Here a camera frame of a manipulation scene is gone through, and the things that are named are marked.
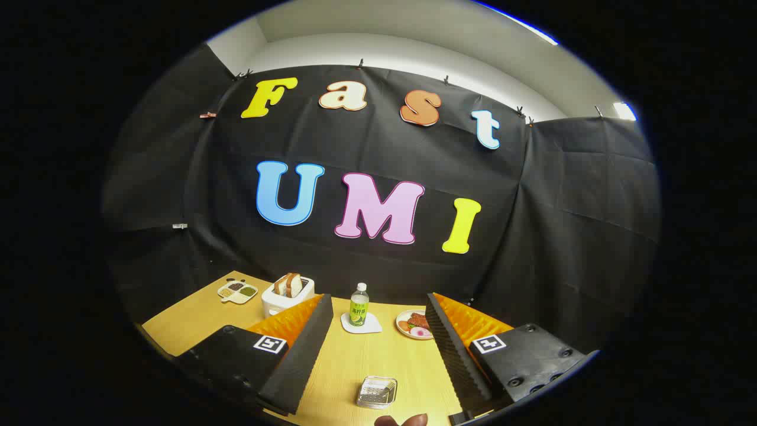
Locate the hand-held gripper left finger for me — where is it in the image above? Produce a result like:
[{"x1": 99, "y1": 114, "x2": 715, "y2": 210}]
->
[{"x1": 174, "y1": 294, "x2": 334, "y2": 416}]

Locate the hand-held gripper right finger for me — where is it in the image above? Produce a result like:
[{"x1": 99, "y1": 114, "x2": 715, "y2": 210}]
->
[{"x1": 426, "y1": 292, "x2": 599, "y2": 425}]

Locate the white toaster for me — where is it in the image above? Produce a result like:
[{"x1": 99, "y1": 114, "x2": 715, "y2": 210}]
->
[{"x1": 261, "y1": 275, "x2": 315, "y2": 317}]

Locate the white plate of food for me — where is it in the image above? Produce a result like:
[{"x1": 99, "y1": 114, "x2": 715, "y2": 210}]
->
[{"x1": 396, "y1": 309, "x2": 434, "y2": 340}]

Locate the green label drink bottle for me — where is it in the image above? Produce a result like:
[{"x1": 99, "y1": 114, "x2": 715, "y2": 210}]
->
[{"x1": 349, "y1": 283, "x2": 370, "y2": 327}]

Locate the white coaster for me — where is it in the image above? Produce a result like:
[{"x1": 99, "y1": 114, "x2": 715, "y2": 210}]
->
[{"x1": 341, "y1": 312, "x2": 383, "y2": 334}]

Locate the white divided seed dish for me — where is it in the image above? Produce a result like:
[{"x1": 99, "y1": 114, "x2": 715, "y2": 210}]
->
[{"x1": 217, "y1": 279, "x2": 258, "y2": 305}]

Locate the black backdrop cloth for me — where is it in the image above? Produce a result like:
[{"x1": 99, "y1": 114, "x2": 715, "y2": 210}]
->
[{"x1": 101, "y1": 43, "x2": 661, "y2": 356}]

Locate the metal wire cutlery holder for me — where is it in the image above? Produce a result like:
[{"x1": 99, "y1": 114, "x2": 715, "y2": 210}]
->
[{"x1": 356, "y1": 376, "x2": 398, "y2": 410}]

